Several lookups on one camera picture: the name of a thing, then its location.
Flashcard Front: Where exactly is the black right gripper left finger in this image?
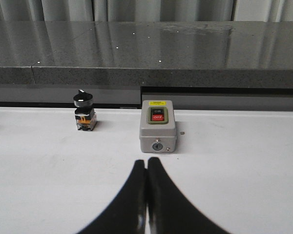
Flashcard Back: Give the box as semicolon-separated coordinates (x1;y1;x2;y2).
79;160;147;234

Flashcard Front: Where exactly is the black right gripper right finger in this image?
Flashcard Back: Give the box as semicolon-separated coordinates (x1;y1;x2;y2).
147;157;227;234

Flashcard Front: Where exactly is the dark granite counter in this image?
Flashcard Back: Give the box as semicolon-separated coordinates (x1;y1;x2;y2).
0;21;293;89

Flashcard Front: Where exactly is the grey pleated curtain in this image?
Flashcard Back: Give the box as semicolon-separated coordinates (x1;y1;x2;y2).
0;0;293;22

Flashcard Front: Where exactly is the grey on-off switch box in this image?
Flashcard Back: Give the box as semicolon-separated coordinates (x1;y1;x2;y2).
139;100;177;153

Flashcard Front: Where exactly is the black rotary selector switch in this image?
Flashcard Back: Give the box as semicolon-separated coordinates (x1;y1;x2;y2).
73;89;97;131

